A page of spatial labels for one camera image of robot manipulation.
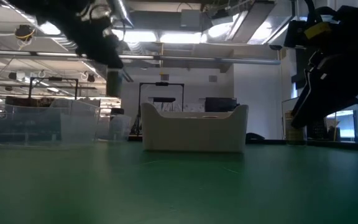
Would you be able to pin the white plastic bin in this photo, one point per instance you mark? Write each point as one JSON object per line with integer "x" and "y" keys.
{"x": 191, "y": 133}

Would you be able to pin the black equipment rack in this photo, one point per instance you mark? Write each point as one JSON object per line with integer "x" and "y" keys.
{"x": 319, "y": 132}

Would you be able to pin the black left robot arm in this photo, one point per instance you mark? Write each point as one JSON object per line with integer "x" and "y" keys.
{"x": 42, "y": 7}

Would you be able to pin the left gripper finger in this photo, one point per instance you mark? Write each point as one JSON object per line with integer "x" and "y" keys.
{"x": 107, "y": 51}
{"x": 83, "y": 52}

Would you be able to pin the black frame stand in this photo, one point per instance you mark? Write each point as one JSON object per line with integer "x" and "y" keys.
{"x": 162, "y": 84}

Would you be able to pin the grey ceiling box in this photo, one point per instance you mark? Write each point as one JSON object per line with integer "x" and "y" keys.
{"x": 190, "y": 18}

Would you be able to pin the large silver air duct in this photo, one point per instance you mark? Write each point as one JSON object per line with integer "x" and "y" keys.
{"x": 259, "y": 28}

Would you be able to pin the ceiling light panel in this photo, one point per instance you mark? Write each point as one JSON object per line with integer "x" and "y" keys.
{"x": 180, "y": 38}
{"x": 138, "y": 35}

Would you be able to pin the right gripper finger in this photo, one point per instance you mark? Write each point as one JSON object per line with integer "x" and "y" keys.
{"x": 311, "y": 96}
{"x": 342, "y": 99}

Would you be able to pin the black screen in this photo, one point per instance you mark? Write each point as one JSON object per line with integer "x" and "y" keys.
{"x": 221, "y": 105}

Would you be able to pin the black hanging camera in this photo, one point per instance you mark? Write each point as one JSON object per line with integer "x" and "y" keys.
{"x": 24, "y": 32}

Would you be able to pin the horizontal ceiling pipe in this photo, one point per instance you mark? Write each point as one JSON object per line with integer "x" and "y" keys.
{"x": 182, "y": 58}

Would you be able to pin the round silver duct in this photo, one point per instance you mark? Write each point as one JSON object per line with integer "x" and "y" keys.
{"x": 124, "y": 12}

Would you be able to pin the dark green spice tin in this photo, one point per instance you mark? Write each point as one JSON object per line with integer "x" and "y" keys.
{"x": 117, "y": 111}
{"x": 114, "y": 82}

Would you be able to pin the clear plastic bin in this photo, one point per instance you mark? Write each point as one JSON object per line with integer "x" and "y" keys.
{"x": 26, "y": 124}

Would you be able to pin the black rounded object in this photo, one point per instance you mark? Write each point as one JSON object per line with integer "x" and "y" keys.
{"x": 253, "y": 139}

